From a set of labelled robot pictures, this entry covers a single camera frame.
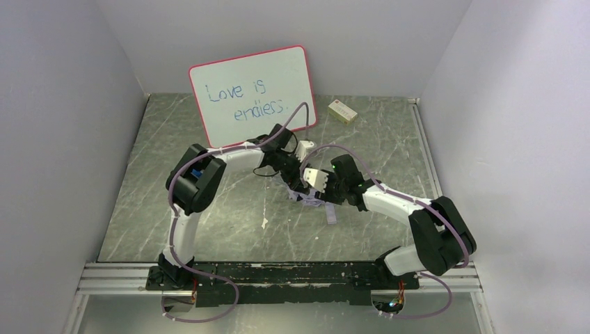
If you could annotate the white and black folding umbrella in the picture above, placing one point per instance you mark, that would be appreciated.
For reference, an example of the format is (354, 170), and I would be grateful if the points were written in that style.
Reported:
(310, 201)

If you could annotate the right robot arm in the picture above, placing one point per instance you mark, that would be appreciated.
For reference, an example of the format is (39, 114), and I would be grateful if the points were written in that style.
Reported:
(441, 238)

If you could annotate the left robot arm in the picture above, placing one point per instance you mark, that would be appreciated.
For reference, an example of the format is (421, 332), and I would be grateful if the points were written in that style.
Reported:
(187, 200)

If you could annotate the small cream cardboard box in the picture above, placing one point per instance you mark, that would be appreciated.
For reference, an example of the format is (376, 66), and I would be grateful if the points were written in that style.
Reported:
(342, 112)

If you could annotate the red framed whiteboard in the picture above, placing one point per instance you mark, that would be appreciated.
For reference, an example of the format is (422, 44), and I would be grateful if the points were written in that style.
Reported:
(245, 96)

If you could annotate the blue and black stapler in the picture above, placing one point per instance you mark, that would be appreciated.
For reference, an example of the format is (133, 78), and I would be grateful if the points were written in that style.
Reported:
(194, 175)

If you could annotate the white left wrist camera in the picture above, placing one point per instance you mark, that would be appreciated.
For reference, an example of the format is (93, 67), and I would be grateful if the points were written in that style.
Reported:
(303, 148)

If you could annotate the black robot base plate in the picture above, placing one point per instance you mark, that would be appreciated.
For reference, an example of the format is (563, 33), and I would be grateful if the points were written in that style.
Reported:
(278, 282)

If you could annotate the aluminium frame rail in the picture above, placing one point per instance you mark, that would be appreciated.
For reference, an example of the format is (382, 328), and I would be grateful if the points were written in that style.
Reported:
(253, 220)

